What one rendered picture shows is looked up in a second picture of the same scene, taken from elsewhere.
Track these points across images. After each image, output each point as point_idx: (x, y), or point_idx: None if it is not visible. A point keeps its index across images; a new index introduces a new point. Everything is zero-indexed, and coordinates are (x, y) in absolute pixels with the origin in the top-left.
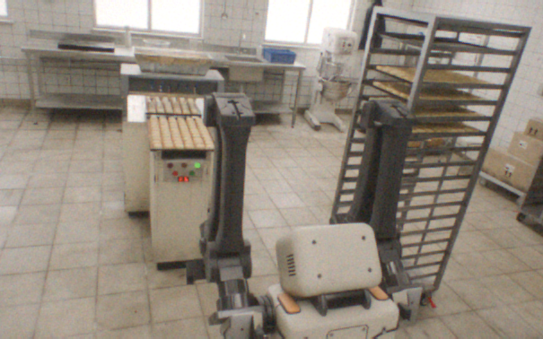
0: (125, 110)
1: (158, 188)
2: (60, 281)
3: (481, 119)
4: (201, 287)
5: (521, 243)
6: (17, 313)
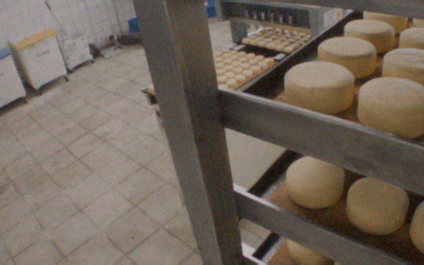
0: (234, 37)
1: (163, 135)
2: (137, 179)
3: None
4: (193, 258)
5: None
6: (98, 187)
